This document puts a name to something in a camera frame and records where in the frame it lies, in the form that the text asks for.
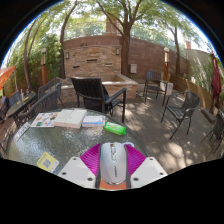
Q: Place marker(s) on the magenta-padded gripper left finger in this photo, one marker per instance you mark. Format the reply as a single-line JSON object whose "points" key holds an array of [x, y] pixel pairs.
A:
{"points": [[90, 160]]}

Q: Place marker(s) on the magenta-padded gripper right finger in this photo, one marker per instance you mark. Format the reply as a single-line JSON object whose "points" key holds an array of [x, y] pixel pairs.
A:
{"points": [[135, 160]]}

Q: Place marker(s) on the white computer mouse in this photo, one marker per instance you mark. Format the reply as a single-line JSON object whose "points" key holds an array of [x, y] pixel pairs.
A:
{"points": [[113, 163]]}

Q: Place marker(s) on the yellow duck mouse pad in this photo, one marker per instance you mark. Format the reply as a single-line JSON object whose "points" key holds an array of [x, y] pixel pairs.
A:
{"points": [[113, 187]]}

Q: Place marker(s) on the green tissue pack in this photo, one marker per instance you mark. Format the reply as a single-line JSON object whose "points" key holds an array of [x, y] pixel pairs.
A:
{"points": [[115, 128]]}

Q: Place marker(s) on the small white booklet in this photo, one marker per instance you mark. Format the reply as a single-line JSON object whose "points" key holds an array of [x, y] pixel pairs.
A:
{"points": [[94, 120]]}

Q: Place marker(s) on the yellow square card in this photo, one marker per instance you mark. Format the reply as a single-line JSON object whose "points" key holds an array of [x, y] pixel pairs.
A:
{"points": [[47, 162]]}

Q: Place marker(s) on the open white book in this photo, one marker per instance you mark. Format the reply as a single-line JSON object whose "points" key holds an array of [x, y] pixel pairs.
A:
{"points": [[70, 118]]}

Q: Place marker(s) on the black slatted armchair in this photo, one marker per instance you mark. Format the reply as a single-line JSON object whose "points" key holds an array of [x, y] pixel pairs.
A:
{"points": [[88, 90]]}

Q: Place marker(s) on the dark wicker chair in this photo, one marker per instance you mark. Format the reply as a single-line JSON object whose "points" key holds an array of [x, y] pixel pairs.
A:
{"points": [[50, 85], [45, 103]]}

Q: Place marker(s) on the white printed card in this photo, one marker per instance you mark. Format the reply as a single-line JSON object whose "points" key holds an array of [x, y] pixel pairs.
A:
{"points": [[21, 131]]}

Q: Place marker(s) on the dark slatted chair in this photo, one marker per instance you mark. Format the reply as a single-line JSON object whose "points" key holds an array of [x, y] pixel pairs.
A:
{"points": [[153, 76]]}

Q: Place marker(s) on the dark outdoor table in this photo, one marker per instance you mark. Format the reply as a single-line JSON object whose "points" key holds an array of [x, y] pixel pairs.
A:
{"points": [[20, 104]]}

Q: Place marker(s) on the blue chair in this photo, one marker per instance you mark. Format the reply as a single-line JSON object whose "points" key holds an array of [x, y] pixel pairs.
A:
{"points": [[14, 99]]}

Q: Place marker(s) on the large tree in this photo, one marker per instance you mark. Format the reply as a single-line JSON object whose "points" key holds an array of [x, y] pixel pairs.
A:
{"points": [[125, 46]]}

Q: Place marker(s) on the folded red parasol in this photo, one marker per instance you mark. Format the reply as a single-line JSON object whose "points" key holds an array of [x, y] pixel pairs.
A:
{"points": [[216, 80]]}

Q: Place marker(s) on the orange parasol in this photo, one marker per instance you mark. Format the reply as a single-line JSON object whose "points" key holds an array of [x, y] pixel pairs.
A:
{"points": [[6, 75]]}

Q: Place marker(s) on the grey wall box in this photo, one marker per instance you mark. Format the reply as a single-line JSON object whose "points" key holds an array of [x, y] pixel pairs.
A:
{"points": [[133, 68]]}

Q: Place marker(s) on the wooden lamp post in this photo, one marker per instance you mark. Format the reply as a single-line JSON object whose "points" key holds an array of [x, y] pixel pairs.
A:
{"points": [[43, 66], [166, 65]]}

